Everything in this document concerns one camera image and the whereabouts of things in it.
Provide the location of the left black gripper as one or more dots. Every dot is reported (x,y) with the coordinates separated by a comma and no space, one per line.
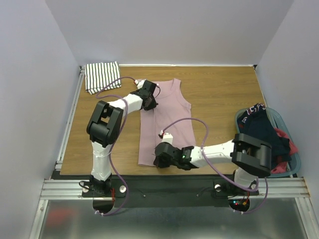
(152,105)

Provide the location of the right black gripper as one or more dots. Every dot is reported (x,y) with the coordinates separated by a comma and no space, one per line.
(159,160)

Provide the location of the pink tank top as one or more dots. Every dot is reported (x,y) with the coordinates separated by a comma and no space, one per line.
(171,107)

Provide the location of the black white striped tank top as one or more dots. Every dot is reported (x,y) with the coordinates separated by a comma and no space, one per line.
(102,76)

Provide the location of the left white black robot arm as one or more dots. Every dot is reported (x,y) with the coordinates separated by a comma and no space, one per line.
(104,128)

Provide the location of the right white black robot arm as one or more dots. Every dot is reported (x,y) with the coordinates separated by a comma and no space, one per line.
(252,156)

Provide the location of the navy patterned garment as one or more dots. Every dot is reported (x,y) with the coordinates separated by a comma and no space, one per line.
(255,123)

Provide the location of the teal laundry basket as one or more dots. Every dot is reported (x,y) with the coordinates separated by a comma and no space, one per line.
(294,165)

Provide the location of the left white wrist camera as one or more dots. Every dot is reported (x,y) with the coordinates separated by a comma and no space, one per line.
(139,83)

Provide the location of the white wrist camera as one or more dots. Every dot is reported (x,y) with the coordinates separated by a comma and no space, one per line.
(166,137)
(139,83)

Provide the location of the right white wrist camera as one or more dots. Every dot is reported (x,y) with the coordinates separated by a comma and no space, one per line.
(166,137)

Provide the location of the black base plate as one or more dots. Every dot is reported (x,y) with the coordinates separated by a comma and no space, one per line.
(159,191)

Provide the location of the aluminium frame rail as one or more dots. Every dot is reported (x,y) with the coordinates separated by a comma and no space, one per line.
(276,188)

